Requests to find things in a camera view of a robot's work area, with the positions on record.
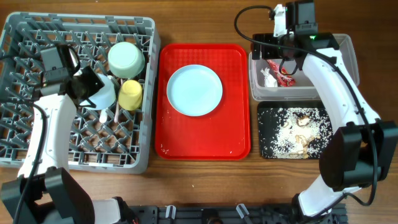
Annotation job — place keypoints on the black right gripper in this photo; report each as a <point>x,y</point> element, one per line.
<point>267,53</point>

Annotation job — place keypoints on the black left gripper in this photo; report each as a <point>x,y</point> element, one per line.
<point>96,84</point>

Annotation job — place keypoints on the light green bowl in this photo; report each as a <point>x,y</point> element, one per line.
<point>104,98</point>

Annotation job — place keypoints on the white napkin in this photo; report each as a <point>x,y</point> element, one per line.
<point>269,80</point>

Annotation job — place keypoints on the red candy wrapper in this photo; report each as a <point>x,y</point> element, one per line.
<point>283,79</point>

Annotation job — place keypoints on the white plastic spoon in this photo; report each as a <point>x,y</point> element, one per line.
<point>103,116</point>

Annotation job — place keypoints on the yellow plastic cup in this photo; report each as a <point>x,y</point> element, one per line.
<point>130,95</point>

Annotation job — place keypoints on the green bowl with food scraps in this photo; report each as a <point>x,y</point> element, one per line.
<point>126,60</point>

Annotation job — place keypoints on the white plastic fork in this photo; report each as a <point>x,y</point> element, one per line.
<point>116,115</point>

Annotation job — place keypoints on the light blue plate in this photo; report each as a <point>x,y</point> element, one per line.
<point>194,90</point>

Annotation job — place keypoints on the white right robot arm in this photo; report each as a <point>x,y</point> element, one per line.
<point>360,152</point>

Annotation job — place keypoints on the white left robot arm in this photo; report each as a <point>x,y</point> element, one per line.
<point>44,191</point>

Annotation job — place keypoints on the grey dishwasher rack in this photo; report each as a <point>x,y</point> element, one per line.
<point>121,147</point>

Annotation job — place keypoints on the clear plastic bin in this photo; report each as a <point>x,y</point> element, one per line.
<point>303,88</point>

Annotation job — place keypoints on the black tray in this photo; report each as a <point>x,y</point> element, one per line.
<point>264,130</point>

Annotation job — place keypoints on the red plastic tray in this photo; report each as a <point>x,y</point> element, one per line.
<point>224,133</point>

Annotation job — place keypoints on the spilled rice and food scraps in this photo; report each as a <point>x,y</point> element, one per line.
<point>295,133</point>

